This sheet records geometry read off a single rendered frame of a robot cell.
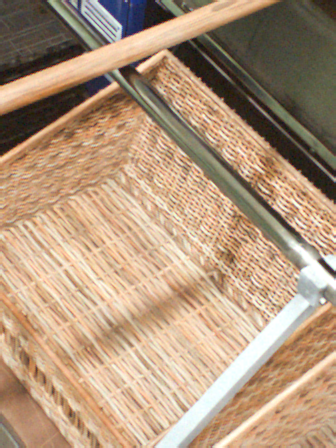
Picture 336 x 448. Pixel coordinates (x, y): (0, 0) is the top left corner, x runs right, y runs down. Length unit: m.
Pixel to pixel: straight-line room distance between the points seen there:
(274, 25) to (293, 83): 0.09
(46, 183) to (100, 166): 0.12
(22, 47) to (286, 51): 0.47
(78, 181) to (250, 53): 0.42
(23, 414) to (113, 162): 0.52
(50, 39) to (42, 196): 0.27
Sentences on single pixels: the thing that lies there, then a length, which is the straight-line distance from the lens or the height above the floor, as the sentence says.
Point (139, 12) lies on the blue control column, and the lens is 2.06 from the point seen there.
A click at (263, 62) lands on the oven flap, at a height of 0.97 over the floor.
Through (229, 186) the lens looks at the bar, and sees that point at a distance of 1.33.
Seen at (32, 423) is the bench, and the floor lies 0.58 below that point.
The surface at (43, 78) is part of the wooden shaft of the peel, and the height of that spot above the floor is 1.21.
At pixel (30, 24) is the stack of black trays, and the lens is 2.03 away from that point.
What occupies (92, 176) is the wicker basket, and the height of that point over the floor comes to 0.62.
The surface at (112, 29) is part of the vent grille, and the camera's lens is 2.12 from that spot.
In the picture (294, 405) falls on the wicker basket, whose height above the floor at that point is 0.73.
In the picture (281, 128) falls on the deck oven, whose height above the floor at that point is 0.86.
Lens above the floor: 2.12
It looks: 49 degrees down
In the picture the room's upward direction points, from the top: 11 degrees clockwise
